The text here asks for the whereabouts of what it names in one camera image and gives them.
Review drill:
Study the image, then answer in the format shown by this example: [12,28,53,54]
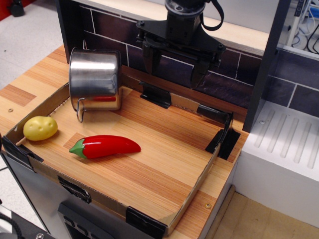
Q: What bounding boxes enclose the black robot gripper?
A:
[136,0,226,89]

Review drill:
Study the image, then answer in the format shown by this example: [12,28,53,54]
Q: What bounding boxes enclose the white dish drainer sink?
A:
[233,102,319,227]

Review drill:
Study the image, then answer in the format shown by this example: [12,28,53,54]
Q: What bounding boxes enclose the red toy chili pepper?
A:
[69,135,141,159]

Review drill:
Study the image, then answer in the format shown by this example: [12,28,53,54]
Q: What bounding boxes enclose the dark grey vertical post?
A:
[243,0,290,132]

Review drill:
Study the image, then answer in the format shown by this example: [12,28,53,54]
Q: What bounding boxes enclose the stainless steel pot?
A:
[69,47,122,122]

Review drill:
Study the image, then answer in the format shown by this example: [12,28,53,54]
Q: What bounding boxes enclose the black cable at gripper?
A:
[199,0,225,32]

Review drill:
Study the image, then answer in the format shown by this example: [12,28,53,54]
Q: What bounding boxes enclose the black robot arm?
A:
[136,0,226,89]

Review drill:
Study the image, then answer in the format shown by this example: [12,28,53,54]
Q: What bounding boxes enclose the cardboard fence with black tape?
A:
[1,66,241,237]

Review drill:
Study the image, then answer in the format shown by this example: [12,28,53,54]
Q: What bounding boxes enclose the yellow toy potato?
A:
[23,116,58,141]

